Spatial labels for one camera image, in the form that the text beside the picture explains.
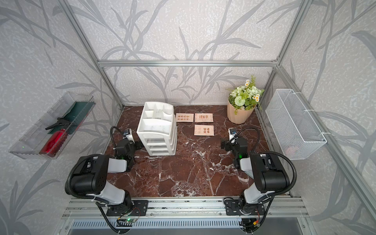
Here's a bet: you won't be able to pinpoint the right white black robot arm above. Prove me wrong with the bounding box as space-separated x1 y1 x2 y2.
221 126 297 210

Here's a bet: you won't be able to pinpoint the beige flower pot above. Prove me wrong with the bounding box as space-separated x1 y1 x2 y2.
227 101 254 124

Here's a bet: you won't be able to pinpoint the green cloth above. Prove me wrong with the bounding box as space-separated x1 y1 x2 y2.
49 101 95 135

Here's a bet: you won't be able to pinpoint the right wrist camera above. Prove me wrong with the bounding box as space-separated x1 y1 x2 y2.
228 128 237 143

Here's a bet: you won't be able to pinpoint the pink postcard red characters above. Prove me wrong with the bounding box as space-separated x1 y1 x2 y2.
176 113 194 122

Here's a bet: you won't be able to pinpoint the white plastic drawer organizer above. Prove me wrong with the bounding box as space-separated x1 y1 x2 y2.
137 101 177 156

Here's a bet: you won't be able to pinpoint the red brush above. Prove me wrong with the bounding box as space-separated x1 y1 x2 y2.
39 129 68 157

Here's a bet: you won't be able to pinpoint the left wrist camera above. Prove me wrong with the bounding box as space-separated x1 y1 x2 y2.
122 129 135 143

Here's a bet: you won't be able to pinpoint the clear plastic wall tray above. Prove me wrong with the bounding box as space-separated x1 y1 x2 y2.
9 92 96 160

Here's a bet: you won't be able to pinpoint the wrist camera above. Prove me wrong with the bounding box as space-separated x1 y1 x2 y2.
122 129 135 143
228 128 237 143

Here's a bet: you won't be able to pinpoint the black clamp tool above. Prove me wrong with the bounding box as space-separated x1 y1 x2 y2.
45 117 71 130

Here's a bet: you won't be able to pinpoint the white wire mesh basket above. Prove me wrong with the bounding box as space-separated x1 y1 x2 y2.
266 89 327 160

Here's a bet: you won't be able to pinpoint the white green artificial flowers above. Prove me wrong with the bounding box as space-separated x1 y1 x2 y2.
229 75 264 111

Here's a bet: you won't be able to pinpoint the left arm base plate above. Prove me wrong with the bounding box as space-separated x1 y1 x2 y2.
106 200 149 217

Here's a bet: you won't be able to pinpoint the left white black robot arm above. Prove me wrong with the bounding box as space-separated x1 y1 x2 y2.
65 126 144 209

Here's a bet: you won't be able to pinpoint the pink object in basket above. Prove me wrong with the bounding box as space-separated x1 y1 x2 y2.
285 146 299 157

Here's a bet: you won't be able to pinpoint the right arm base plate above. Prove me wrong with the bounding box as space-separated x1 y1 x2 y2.
223 197 264 216

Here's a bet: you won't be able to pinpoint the aluminium front rail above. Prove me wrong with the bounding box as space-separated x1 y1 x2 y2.
62 196 309 219

